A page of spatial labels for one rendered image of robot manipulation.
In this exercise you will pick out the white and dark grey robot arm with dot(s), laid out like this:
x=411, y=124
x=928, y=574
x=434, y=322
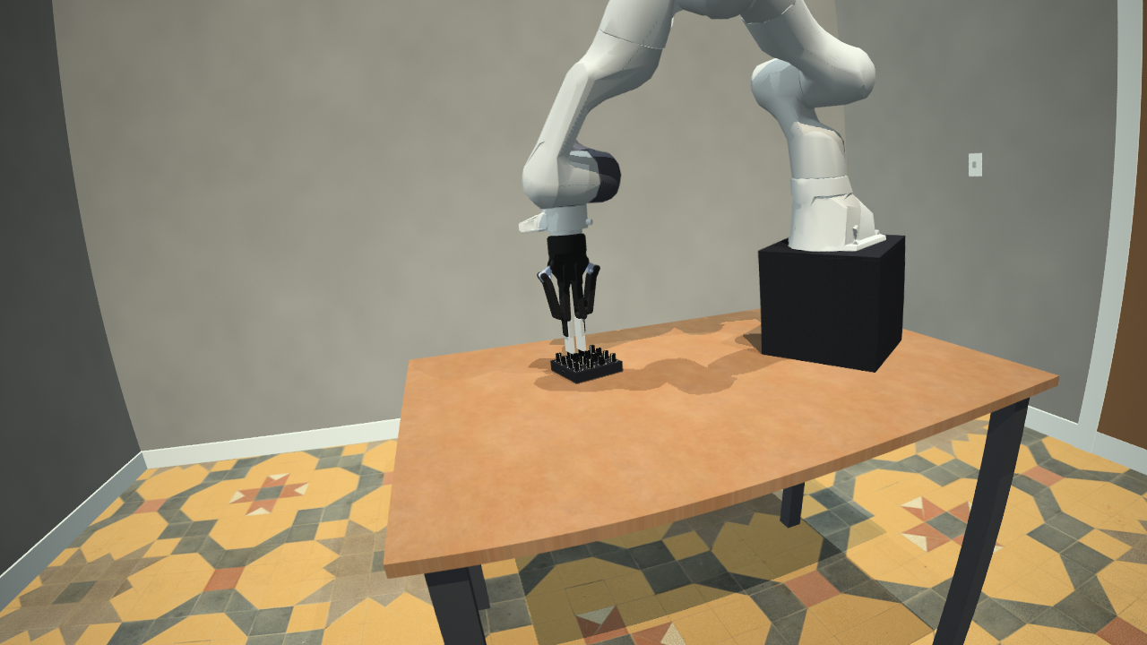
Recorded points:
x=625, y=54

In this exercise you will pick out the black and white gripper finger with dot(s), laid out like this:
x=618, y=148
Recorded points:
x=562, y=312
x=583, y=303

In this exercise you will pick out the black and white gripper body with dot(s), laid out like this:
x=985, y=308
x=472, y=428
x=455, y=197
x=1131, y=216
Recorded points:
x=567, y=250

